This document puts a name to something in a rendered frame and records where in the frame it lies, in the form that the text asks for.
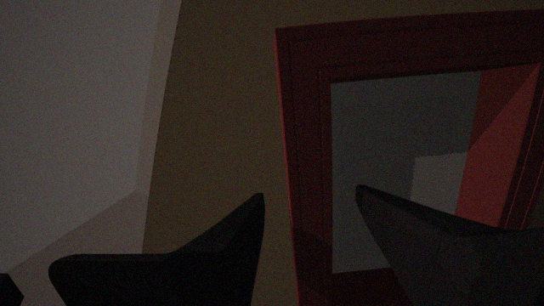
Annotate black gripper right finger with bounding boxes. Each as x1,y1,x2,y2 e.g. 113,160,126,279
355,184,544,306

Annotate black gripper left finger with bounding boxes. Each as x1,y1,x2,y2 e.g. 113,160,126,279
48,193,265,306

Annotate dark red picture frame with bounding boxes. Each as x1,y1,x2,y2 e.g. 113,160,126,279
274,8,544,306

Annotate brown flat wooden board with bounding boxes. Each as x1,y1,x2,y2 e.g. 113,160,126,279
142,0,544,306

